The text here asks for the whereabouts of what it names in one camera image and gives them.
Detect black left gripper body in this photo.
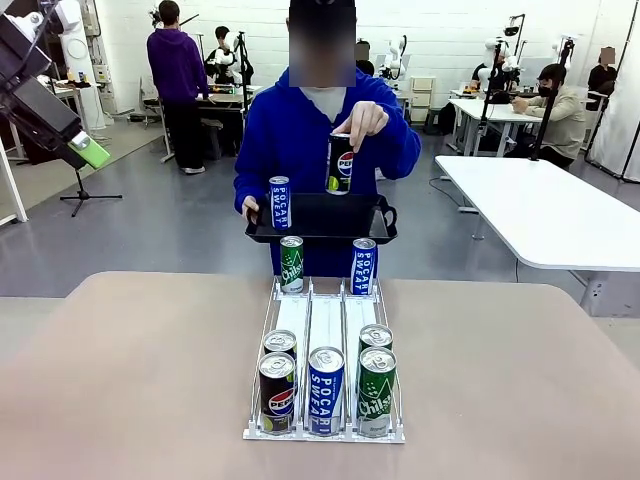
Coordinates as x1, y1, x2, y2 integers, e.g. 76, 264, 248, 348
0, 77, 84, 152

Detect blue Pocari Sweat can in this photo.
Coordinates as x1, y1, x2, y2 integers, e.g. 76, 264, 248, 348
350, 238, 377, 296
307, 346, 347, 436
268, 175, 293, 231

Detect black Pepsi can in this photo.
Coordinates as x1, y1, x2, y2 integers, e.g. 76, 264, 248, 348
262, 329, 298, 362
325, 132, 354, 196
258, 351, 298, 436

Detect black plastic serving tray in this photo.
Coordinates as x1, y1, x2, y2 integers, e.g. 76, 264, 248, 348
244, 192, 399, 246

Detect left forearm blue sleeve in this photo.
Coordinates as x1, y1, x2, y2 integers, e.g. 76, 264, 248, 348
372, 117, 423, 181

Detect right forearm blue sleeve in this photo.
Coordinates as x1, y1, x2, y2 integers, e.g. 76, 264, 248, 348
233, 167, 264, 204

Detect person in purple hoodie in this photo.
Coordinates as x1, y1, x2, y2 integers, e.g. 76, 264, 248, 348
146, 0, 211, 176

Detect person in blue hoodie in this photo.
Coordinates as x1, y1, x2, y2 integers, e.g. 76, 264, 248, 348
233, 0, 423, 279

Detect seated person beige jacket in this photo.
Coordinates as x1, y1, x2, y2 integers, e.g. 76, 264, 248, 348
510, 63, 587, 169

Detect seated person black clothes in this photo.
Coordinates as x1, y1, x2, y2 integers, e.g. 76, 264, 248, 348
587, 45, 620, 97

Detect person's right hand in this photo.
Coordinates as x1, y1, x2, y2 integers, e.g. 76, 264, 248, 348
241, 195, 261, 226

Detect person's left hand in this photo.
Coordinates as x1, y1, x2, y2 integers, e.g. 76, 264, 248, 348
345, 100, 390, 151

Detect black tripod stand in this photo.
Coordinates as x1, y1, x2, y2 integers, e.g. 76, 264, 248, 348
59, 167, 124, 219

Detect white tower air conditioner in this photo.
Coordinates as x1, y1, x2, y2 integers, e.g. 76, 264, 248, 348
58, 29, 109, 132

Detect wooden workbench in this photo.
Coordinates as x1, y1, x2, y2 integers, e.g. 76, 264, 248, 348
197, 84, 264, 157

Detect green Chilsung cider can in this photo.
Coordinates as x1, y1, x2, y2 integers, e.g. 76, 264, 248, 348
356, 346, 398, 439
358, 323, 394, 352
278, 235, 305, 295

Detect white can dispenser rack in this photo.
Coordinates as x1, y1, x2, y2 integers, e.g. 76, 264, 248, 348
242, 276, 407, 445

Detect white drawer cabinet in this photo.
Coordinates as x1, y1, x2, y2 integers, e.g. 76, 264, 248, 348
409, 75, 437, 124

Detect white desk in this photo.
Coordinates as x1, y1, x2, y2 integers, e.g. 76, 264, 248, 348
448, 97, 546, 156

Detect large white table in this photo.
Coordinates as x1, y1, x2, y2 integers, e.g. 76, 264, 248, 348
433, 154, 640, 319

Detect white curtain panel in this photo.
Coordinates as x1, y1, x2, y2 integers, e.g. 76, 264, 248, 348
584, 0, 640, 184

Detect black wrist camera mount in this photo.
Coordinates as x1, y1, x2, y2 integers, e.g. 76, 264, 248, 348
0, 13, 53, 94

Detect black camera pole stand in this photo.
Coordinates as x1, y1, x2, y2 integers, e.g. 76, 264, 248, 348
529, 37, 576, 162

